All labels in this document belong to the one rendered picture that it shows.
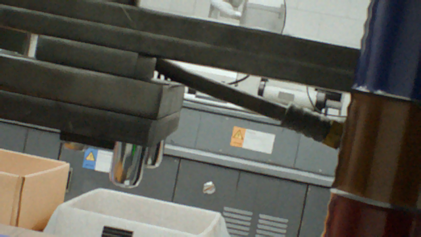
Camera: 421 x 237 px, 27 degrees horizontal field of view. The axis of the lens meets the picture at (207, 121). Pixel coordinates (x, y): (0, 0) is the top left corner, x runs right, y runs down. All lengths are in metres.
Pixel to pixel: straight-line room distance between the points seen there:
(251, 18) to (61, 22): 4.77
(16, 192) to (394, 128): 2.59
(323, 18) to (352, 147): 6.71
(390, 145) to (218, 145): 4.74
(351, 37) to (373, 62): 6.71
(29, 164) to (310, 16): 4.02
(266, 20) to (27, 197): 2.72
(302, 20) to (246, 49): 6.49
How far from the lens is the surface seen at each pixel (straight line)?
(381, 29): 0.30
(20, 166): 3.39
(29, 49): 5.22
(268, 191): 5.03
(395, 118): 0.29
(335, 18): 7.01
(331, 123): 0.63
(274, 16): 5.29
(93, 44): 0.51
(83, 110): 0.49
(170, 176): 5.07
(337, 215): 0.30
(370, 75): 0.29
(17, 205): 2.85
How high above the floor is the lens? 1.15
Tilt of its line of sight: 3 degrees down
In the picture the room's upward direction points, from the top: 11 degrees clockwise
